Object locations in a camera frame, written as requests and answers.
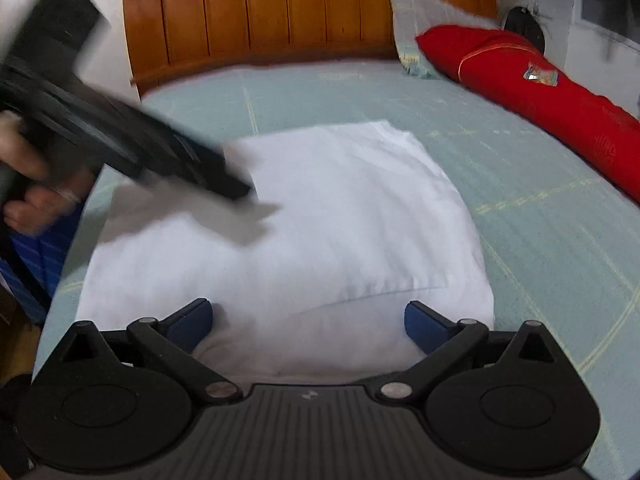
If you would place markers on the white printed t-shirt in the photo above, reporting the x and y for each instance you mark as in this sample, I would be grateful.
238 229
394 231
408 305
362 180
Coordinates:
300 220

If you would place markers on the red quilt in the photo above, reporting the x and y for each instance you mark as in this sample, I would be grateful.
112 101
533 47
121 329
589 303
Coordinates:
540 95

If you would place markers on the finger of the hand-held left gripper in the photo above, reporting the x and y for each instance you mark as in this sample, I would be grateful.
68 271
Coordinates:
210 170

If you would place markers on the wooden headboard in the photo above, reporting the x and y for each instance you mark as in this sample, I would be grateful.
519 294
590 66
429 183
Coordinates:
300 15

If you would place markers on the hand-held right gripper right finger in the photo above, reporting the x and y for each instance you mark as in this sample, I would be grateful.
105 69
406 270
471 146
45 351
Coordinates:
425 325

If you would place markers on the black backpack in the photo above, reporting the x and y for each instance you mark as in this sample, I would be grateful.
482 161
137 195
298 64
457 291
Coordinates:
525 27

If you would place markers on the person's left hand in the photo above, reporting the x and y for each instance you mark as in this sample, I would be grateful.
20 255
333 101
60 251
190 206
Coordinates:
35 180

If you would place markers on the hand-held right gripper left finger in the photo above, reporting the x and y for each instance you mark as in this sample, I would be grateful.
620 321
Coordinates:
192 322

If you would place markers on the grey checked pillow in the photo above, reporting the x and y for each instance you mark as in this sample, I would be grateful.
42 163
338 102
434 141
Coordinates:
425 35

